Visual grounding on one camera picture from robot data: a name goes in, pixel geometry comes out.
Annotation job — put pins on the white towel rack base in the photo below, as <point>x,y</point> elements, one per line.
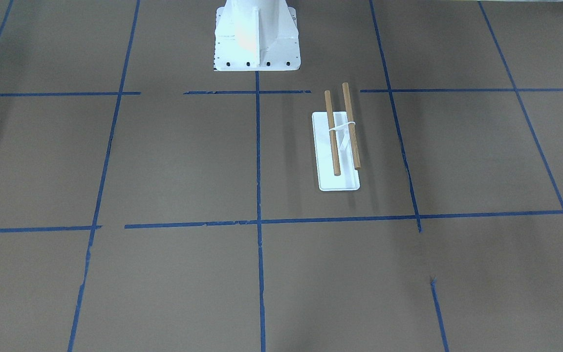
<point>348,180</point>

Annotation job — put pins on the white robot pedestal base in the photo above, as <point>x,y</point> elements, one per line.
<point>256,35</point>

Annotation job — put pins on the wooden rack rod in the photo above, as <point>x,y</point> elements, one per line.
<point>332,133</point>
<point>351,126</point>

